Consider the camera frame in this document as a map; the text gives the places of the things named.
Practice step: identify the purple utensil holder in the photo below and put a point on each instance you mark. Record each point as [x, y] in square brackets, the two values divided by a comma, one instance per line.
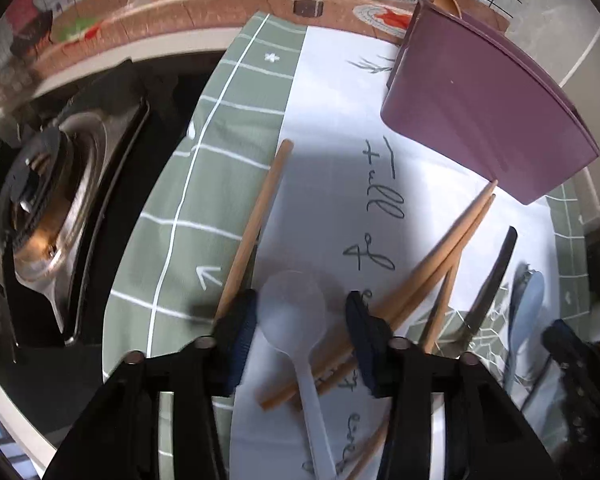
[480, 110]

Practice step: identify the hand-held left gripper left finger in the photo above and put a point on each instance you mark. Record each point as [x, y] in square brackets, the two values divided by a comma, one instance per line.
[240, 332]

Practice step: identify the black plastic utensil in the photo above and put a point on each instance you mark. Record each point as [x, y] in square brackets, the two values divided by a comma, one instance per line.
[495, 280]

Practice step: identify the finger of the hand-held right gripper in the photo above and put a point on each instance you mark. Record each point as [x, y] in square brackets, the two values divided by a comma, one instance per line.
[567, 350]

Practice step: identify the printed kitchen wall sticker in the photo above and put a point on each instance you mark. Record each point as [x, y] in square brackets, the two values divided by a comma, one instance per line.
[105, 15]

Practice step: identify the white plastic spoon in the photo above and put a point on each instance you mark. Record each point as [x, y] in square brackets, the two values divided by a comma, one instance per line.
[290, 305]

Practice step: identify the wooden chopstick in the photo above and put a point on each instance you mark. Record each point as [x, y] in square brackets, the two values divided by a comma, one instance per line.
[432, 282]
[260, 210]
[442, 300]
[430, 257]
[370, 452]

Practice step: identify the green and white tablecloth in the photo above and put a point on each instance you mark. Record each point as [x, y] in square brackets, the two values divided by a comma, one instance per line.
[220, 185]

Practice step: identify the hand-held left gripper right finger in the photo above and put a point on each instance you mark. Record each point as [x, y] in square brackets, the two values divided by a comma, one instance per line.
[365, 335]

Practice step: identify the blue plastic spoon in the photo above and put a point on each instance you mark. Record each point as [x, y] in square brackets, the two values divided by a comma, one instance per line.
[527, 300]

